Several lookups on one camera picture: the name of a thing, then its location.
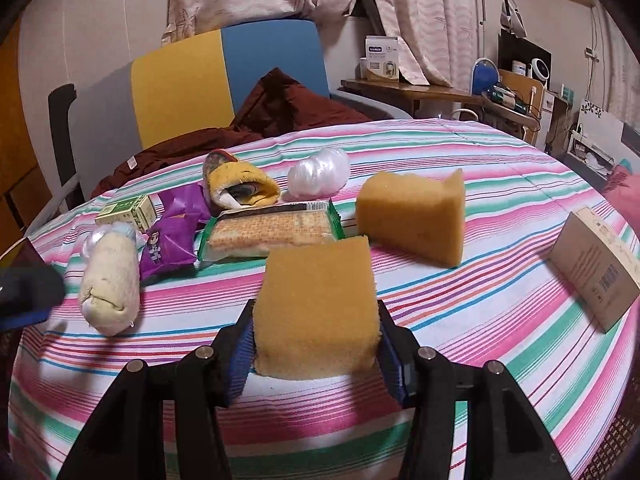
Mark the small white fan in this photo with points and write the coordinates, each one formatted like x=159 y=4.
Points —
x=539 y=71

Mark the grey yellow blue chair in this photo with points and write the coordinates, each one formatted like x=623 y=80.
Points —
x=193 y=84

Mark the yellow patterned sock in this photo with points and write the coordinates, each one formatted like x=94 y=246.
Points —
x=230 y=183

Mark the blue round container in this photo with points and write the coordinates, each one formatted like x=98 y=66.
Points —
x=484 y=76

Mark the cream plush toy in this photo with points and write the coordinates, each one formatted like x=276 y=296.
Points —
x=109 y=295

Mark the green Weidan cracker packet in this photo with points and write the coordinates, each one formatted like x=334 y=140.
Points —
x=254 y=232

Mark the white blue product box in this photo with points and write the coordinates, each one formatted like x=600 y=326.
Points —
x=382 y=58

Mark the wooden side table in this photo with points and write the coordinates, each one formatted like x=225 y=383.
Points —
x=415 y=94

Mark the dark red garment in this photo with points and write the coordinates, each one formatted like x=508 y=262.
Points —
x=278 y=104

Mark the white plastic bag ball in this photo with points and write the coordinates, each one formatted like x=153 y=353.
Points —
x=321 y=175

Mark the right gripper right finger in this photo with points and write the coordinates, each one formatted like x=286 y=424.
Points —
x=505 y=437

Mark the black shelf box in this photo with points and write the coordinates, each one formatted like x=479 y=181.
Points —
x=512 y=49

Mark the wooden wardrobe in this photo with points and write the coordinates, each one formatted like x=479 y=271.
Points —
x=24 y=192

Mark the yellow sponge block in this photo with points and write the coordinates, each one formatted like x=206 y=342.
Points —
x=316 y=314

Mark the brown cardboard box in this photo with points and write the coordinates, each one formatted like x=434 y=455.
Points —
x=597 y=263

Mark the pink cloth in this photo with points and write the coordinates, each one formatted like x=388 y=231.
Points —
x=622 y=191

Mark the yellow sponge wedge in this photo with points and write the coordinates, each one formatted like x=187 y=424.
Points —
x=419 y=215

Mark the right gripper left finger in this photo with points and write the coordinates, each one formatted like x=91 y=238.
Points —
x=124 y=436

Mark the small green white box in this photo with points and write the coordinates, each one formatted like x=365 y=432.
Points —
x=138 y=211

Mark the purple snack packet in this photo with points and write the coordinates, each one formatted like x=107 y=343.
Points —
x=170 y=243

